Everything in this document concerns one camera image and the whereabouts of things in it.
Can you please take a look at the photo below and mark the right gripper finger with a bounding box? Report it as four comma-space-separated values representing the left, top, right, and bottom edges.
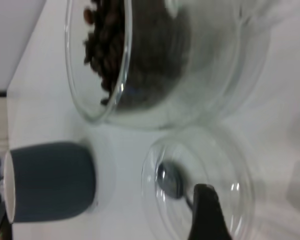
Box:
187, 183, 233, 240

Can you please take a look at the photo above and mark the steel spoon with pink handle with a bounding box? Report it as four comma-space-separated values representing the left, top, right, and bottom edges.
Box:
156, 161, 195, 211

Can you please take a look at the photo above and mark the dark blue-grey ceramic mug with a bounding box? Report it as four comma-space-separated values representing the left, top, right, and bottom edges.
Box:
3, 141, 97, 225

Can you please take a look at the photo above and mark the clear round glass lid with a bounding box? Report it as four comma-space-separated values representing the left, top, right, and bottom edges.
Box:
141, 127, 256, 240

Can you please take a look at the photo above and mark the heap of coffee beans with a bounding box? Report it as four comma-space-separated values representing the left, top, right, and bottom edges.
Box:
82, 0, 192, 111

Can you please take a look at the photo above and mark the clear double-wall glass cup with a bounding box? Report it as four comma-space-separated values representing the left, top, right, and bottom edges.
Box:
63, 0, 275, 131

